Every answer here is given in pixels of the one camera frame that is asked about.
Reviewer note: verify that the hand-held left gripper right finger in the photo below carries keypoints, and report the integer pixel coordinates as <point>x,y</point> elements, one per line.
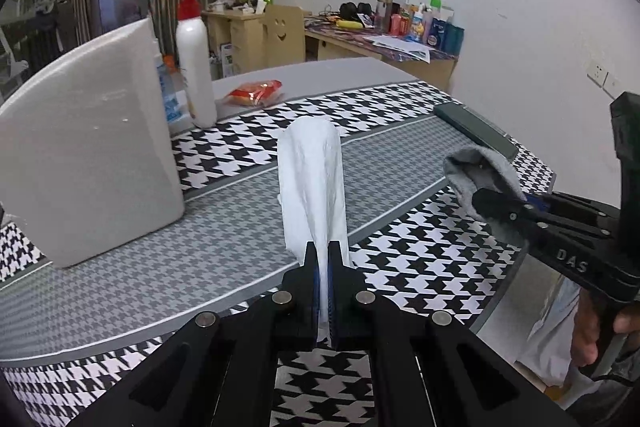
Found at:
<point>339,287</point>

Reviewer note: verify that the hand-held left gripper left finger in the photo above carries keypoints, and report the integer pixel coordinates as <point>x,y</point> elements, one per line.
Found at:
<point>306,287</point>

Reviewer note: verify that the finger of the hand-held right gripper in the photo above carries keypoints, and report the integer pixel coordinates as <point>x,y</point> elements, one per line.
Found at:
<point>500,209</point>
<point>539,205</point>

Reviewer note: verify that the grey sock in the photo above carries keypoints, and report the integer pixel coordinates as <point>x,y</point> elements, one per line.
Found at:
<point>480,169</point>

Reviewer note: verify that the white cloth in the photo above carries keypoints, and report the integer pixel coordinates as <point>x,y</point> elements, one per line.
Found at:
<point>312,177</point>

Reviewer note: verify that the white foam box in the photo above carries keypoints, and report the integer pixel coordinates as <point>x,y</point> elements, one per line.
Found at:
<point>90,142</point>

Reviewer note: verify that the person's right hand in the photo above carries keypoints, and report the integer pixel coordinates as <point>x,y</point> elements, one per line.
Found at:
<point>584,332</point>

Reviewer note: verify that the dark flat case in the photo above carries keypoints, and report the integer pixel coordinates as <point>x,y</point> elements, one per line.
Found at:
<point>475,127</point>

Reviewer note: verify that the person's light clothing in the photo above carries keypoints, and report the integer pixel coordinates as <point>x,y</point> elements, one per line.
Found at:
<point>550,337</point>

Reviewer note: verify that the houndstooth tablecloth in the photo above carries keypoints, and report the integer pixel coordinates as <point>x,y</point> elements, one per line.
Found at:
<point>410,107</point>

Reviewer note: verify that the printed papers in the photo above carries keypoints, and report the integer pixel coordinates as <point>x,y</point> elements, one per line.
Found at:
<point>397,48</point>

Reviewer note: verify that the row of toiletry bottles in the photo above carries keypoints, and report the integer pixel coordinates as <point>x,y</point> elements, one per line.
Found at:
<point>435,29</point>

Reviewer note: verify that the red snack packet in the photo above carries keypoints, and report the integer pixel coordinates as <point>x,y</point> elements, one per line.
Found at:
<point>252,93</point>

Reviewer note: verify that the cluttered wooden desk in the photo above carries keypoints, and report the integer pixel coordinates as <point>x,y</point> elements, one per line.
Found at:
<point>345,49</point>

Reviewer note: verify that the dark thermos bottle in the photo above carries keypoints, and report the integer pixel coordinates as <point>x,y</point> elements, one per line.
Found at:
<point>384,9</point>

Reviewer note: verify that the clear bottle blue label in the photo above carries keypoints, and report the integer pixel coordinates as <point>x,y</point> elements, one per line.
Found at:
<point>169,94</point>

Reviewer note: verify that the yellow banana toy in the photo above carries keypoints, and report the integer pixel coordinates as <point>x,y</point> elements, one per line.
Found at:
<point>350,25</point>

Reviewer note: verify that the white box blue print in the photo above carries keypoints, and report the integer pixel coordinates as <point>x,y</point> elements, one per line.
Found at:
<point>229,58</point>

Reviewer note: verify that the black headphones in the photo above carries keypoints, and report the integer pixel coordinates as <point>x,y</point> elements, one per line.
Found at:
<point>356,10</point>

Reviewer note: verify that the white pump bottle red cap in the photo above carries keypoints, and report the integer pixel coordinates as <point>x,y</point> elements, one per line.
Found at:
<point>196,67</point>

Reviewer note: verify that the wooden chair smiley cutout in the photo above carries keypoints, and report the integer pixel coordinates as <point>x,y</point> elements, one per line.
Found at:
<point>282,32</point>

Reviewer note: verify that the wooden desk with drawers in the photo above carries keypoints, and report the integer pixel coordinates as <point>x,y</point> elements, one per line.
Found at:
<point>235,32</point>

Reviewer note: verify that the dark hanging clothes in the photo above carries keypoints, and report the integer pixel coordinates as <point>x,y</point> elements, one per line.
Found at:
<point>55,24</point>

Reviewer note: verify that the white wall switch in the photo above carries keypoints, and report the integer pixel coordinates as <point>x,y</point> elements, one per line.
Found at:
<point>611,81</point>

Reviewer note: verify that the white wall socket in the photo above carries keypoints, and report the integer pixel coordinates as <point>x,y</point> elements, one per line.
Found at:
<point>596,69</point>

